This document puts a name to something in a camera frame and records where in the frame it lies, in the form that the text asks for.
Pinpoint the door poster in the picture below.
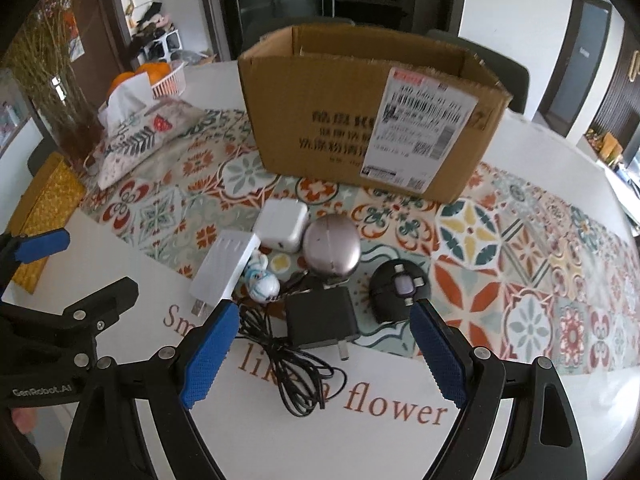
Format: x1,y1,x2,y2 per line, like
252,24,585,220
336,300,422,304
62,12,83,61

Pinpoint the white blue egg toy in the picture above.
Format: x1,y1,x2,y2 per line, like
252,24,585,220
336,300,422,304
243,250,281,305

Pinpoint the brown entrance door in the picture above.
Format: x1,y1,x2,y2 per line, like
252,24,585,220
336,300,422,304
50,0,131,81

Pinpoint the white cube charger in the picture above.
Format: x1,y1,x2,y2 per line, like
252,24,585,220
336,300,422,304
255,199,308,253

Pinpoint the dark grey dining chair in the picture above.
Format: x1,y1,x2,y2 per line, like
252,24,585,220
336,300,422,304
242,17,356,56
425,30,531,113
27,137,61,181

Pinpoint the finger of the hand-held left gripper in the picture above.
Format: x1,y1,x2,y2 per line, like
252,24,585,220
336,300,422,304
0,226,71,291
0,276,140,377

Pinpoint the glass vase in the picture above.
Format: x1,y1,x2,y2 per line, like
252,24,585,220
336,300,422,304
42,80,106,161

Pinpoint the grey room door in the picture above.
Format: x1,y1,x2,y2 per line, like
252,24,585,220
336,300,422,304
537,0,613,138

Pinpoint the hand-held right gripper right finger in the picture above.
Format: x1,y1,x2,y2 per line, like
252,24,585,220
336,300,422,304
409,299,589,480

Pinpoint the yellow bag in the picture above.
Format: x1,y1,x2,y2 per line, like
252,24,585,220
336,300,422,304
600,132,623,161

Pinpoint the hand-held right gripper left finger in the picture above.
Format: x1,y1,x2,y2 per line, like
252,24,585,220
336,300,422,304
65,300,241,480

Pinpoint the white shoe rack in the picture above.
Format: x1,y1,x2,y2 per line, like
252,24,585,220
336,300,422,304
132,30,181,61

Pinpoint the plush slippers pile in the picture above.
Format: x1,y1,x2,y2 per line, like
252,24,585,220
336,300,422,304
132,2,176,36

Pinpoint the silver round case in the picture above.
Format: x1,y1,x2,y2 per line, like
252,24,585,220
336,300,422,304
302,213,362,278

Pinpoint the dried flower bouquet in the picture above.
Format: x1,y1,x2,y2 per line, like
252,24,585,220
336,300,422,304
7,0,108,126

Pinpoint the black round gadget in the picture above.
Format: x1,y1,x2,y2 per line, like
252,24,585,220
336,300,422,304
369,260,432,323

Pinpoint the brown cardboard box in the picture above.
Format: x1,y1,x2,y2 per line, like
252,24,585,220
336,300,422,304
237,24,514,205

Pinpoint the dark slatted wall panel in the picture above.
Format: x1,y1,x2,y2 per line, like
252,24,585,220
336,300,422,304
592,10,640,141

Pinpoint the white usb hub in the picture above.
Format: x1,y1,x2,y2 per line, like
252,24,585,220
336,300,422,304
189,230,262,317

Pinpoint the black power adapter with cable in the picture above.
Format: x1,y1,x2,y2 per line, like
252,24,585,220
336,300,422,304
235,270,362,417

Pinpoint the white fruit basket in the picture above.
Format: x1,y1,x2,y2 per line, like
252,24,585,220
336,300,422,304
147,60,187,98

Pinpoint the floral fabric tissue pouch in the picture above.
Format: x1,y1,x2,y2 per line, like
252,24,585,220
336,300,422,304
92,72,206,191

